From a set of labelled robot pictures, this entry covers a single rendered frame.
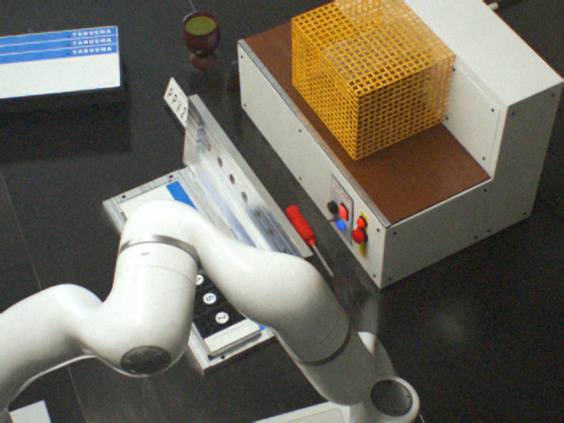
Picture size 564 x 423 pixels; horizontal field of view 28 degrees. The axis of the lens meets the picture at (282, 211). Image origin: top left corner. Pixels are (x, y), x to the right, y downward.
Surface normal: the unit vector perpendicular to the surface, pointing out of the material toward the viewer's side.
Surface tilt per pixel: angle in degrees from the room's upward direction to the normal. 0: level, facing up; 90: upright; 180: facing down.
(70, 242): 0
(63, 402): 0
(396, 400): 12
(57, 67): 0
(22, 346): 60
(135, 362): 79
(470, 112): 90
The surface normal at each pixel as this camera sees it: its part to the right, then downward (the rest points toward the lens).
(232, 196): -0.86, 0.29
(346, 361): 0.58, 0.48
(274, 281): 0.08, -0.09
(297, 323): 0.18, 0.67
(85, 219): -0.02, -0.62
